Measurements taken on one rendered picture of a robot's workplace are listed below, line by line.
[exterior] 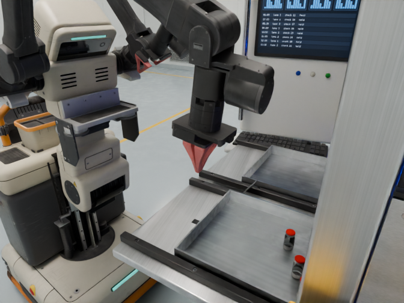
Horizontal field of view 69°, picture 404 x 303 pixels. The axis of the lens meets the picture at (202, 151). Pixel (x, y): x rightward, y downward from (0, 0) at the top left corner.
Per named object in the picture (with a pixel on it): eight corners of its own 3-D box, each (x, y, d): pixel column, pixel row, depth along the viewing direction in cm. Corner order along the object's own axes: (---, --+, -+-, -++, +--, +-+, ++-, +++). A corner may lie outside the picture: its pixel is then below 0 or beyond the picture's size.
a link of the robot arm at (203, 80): (207, 53, 50) (188, 58, 45) (243, 62, 47) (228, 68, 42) (202, 92, 53) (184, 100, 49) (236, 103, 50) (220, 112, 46)
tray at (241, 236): (362, 245, 67) (366, 233, 65) (345, 346, 47) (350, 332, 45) (229, 199, 83) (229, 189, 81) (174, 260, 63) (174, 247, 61)
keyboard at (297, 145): (327, 147, 130) (328, 142, 129) (326, 161, 119) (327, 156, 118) (240, 133, 145) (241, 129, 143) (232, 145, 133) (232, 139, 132)
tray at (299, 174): (373, 178, 93) (376, 169, 91) (365, 225, 73) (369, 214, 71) (270, 153, 109) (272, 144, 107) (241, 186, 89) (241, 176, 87)
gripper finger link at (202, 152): (199, 184, 53) (205, 138, 49) (168, 169, 56) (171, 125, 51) (217, 168, 58) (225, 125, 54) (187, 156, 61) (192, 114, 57)
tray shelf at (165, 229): (373, 176, 97) (374, 171, 97) (337, 382, 44) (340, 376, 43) (241, 144, 120) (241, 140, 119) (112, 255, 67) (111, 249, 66)
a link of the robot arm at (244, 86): (219, 13, 46) (189, 23, 40) (290, 25, 42) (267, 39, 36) (214, 84, 53) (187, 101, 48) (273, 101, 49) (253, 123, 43)
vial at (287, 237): (294, 246, 66) (296, 231, 64) (291, 252, 65) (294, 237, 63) (284, 242, 67) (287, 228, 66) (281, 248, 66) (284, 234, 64)
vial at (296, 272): (303, 273, 60) (307, 257, 58) (300, 281, 58) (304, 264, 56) (293, 269, 61) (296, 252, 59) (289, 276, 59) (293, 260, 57)
